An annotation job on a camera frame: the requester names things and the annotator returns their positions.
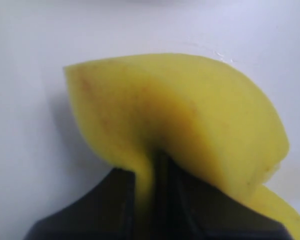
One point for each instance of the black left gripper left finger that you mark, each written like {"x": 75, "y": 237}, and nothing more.
{"x": 104, "y": 213}

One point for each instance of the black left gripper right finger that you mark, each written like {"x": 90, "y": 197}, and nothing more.
{"x": 187, "y": 208}

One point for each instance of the yellow sponge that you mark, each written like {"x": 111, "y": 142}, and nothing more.
{"x": 211, "y": 119}

